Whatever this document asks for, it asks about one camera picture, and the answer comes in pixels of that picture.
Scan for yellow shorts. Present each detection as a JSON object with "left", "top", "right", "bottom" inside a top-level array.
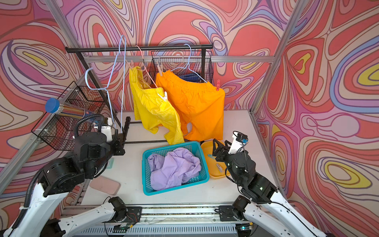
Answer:
[{"left": 129, "top": 66, "right": 184, "bottom": 145}]

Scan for lilac shorts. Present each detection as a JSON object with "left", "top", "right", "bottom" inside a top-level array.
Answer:
[{"left": 147, "top": 147, "right": 201, "bottom": 191}]

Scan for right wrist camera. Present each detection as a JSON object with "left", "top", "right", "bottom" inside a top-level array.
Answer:
[{"left": 229, "top": 131, "right": 248, "bottom": 155}]

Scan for black wire basket back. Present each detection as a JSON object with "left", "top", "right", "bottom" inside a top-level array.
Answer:
[{"left": 149, "top": 50, "right": 214, "bottom": 83}]

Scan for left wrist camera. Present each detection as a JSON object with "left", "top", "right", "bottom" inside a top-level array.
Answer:
[{"left": 93, "top": 117, "right": 113, "bottom": 143}]

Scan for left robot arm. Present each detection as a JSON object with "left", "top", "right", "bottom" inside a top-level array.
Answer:
[{"left": 1, "top": 114, "right": 142, "bottom": 237}]

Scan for orange shorts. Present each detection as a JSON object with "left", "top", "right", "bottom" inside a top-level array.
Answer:
[{"left": 156, "top": 71, "right": 225, "bottom": 142}]

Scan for pink clothespin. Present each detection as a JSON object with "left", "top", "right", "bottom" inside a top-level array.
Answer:
[{"left": 124, "top": 59, "right": 134, "bottom": 69}]

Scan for beige clothespin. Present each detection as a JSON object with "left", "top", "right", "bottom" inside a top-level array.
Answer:
[{"left": 157, "top": 60, "right": 163, "bottom": 77}]

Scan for black wire basket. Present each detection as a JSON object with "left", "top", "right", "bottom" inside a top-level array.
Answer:
[
  {"left": 149, "top": 50, "right": 214, "bottom": 83},
  {"left": 31, "top": 82, "right": 105, "bottom": 151}
]

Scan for white clothespin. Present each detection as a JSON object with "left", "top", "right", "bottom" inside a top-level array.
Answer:
[{"left": 158, "top": 92, "right": 168, "bottom": 101}]

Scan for black wire basket left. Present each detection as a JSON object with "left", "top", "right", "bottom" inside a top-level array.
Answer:
[{"left": 31, "top": 82, "right": 105, "bottom": 151}]

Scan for pink flat case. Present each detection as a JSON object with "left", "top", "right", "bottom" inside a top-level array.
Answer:
[{"left": 89, "top": 176, "right": 121, "bottom": 195}]

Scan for mint small clock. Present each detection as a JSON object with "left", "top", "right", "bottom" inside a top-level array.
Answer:
[{"left": 107, "top": 158, "right": 114, "bottom": 169}]

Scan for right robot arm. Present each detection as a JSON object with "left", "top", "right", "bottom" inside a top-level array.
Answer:
[{"left": 212, "top": 139, "right": 333, "bottom": 237}]

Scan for yellow plastic tray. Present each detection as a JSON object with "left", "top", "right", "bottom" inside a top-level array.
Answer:
[{"left": 201, "top": 141, "right": 226, "bottom": 179}]

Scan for light blue wire hanger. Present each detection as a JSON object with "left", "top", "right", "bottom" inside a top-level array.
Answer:
[{"left": 84, "top": 35, "right": 127, "bottom": 128}]

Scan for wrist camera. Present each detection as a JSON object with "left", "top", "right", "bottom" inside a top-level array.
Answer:
[
  {"left": 93, "top": 117, "right": 113, "bottom": 143},
  {"left": 229, "top": 131, "right": 248, "bottom": 155}
]

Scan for black clothes rack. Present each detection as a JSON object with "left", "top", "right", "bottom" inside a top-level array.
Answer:
[{"left": 65, "top": 44, "right": 214, "bottom": 146}]

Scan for blue capped pencil tube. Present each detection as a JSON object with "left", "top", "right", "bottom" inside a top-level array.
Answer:
[{"left": 45, "top": 98, "right": 95, "bottom": 120}]

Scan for teal plastic basket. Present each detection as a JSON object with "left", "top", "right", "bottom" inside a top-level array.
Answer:
[{"left": 142, "top": 141, "right": 210, "bottom": 196}]

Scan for grey clothespin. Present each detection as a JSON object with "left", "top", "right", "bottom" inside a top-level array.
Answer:
[{"left": 216, "top": 164, "right": 224, "bottom": 173}]

